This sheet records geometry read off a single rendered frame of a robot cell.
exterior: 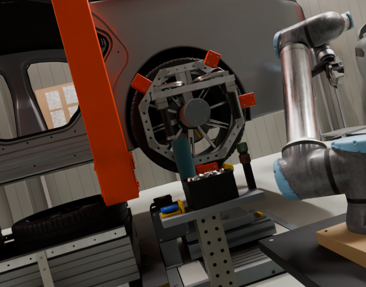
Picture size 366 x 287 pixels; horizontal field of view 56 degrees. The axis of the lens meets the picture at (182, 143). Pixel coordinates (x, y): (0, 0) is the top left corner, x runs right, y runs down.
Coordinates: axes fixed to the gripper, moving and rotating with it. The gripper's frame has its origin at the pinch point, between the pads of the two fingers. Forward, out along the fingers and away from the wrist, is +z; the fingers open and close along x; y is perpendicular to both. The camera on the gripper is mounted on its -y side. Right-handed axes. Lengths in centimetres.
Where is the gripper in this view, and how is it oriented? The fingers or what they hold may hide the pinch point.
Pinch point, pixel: (334, 84)
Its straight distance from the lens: 195.1
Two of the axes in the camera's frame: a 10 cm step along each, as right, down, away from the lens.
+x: 3.0, 6.3, 7.2
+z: 0.0, 7.5, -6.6
